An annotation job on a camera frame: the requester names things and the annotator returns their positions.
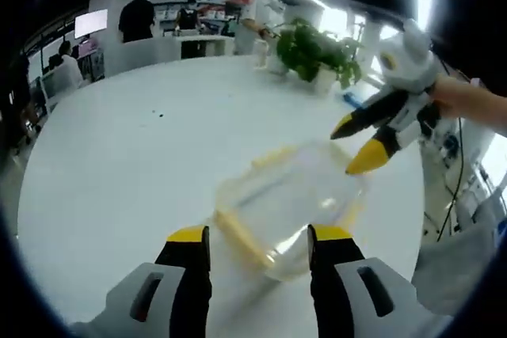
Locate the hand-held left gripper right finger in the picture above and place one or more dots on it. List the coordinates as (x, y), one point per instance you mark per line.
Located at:
(348, 294)

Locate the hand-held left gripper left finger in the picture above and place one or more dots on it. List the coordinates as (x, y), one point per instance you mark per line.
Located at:
(158, 294)

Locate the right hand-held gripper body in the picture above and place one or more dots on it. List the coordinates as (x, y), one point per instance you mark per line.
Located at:
(410, 65)

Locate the clear plastic container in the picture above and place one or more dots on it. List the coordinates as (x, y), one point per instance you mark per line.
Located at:
(293, 211)

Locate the person's right hand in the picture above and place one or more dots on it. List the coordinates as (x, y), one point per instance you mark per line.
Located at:
(453, 94)

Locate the green potted plant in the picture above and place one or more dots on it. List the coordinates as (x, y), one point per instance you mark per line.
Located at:
(313, 47)

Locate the person's grey clothing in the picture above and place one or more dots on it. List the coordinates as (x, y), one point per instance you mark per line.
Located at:
(459, 251)

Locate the small white bottle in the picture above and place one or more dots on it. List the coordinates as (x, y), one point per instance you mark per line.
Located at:
(262, 55)

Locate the white counter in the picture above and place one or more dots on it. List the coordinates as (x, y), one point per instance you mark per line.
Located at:
(170, 51)

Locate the bright monitor screen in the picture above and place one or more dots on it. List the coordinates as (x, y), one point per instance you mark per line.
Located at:
(91, 22)

